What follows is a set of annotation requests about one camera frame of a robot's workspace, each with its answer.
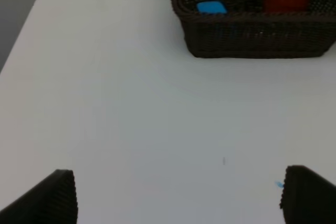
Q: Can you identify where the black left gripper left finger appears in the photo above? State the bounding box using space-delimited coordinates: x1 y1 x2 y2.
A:
1 169 78 224

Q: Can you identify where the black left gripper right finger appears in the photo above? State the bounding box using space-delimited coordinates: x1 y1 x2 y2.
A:
279 165 335 224

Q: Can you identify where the blue whiteboard eraser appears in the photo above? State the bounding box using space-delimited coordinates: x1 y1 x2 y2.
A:
196 1 227 14

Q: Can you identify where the dark brown wicker basket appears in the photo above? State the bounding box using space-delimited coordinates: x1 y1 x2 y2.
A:
171 0 335 59

